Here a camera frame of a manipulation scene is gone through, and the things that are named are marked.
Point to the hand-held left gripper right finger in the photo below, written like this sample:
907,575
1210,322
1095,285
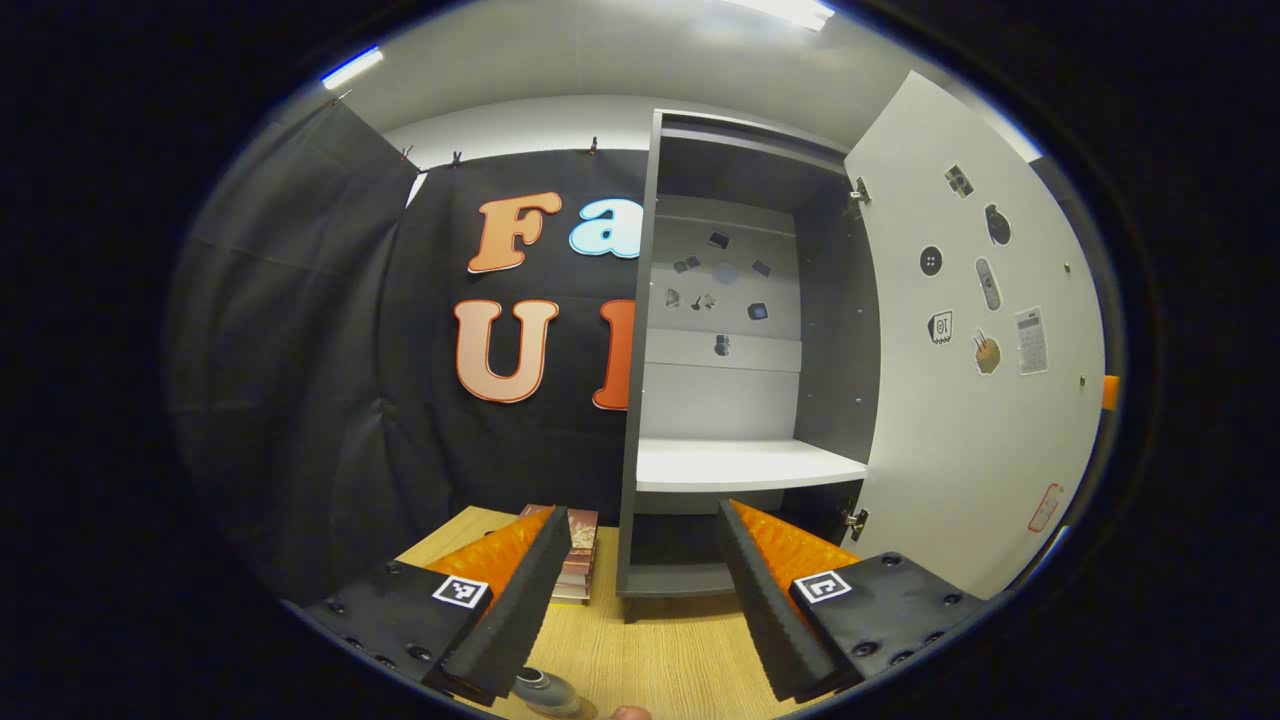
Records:
770,610

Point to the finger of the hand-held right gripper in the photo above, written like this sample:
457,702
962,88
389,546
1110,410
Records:
1110,392

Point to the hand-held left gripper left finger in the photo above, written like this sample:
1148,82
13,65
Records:
520,610

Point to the silver bottle with red label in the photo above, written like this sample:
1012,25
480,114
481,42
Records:
545,690

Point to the white cabinet door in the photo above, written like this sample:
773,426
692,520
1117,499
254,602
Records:
960,460

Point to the grey cabinet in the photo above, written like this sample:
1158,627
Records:
835,330

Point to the metal door hinge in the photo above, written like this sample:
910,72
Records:
859,192
856,522

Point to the white cabinet shelf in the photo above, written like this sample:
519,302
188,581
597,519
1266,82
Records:
720,465

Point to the stack of books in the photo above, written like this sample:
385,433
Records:
583,545

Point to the black backdrop cloth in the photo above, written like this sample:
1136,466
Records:
290,350

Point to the ceiling light strip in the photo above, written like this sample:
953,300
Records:
790,12
351,67

